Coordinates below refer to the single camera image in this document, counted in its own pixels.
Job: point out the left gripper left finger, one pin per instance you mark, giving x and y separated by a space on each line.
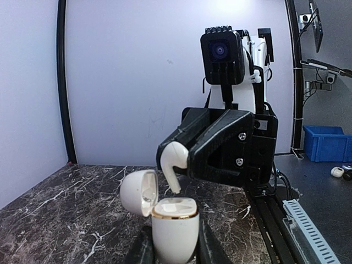
142 250

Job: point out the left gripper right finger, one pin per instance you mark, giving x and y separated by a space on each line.
208 249

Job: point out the dark case on bench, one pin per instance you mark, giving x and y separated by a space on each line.
347 175

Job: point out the right black frame post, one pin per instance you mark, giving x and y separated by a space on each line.
62 83

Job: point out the black front rail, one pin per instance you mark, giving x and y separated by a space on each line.
270 214

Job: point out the white case on bench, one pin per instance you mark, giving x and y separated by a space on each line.
337 172

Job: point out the blue plastic bin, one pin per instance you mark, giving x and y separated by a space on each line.
327 144

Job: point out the white slotted cable duct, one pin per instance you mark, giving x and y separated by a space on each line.
307 239

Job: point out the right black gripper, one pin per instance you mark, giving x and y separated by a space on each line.
226 146

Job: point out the small white charging case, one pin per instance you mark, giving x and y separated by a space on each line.
175 220

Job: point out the monitor on bench arm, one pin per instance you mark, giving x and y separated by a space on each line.
312 19

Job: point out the white stem earbud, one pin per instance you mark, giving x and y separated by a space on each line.
174 155

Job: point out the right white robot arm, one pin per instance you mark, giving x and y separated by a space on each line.
250 95

